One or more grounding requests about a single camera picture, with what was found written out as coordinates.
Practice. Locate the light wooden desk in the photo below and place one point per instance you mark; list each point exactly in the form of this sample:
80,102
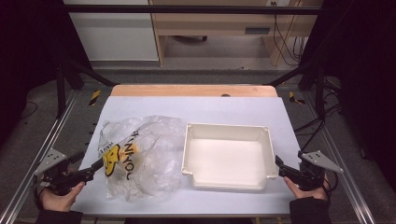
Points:
214,23

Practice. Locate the white cabinet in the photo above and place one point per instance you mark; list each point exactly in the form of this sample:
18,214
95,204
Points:
115,37

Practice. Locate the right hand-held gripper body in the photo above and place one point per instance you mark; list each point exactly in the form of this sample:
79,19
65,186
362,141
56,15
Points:
311,177

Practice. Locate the aluminium floor rail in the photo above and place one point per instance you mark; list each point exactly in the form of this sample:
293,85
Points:
40,149
348,183

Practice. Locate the white plastic bin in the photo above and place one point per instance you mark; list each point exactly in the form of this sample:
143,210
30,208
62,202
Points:
227,158

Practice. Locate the black metal frame stand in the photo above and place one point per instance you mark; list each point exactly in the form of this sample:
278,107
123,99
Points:
60,90
319,93

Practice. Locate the black curtain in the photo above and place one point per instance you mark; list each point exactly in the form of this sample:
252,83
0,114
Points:
364,62
28,46

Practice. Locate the person's right hand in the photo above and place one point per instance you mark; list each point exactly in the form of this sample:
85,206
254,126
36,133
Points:
308,194

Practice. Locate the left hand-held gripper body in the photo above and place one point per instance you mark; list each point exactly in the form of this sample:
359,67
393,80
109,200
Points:
59,177

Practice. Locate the yellow drink carton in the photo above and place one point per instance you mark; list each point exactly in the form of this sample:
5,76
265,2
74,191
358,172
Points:
130,150

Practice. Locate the wooden table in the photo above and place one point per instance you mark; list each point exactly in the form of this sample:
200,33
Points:
186,90

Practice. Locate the yellow clamp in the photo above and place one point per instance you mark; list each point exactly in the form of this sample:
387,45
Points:
292,97
95,97

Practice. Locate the yellow clamp left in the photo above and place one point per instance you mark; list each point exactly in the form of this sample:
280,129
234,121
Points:
95,97

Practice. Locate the black horizontal frame bar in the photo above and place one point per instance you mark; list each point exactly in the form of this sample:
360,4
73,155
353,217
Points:
186,9

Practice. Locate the clear printed plastic bag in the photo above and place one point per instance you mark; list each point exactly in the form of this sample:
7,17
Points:
155,155

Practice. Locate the yellow clamp right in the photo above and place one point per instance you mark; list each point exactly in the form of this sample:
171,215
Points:
292,97

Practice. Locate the person's left hand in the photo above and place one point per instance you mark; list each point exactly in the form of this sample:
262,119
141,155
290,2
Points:
59,202

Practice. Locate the white table mat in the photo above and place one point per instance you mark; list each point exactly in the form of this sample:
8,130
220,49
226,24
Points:
193,109

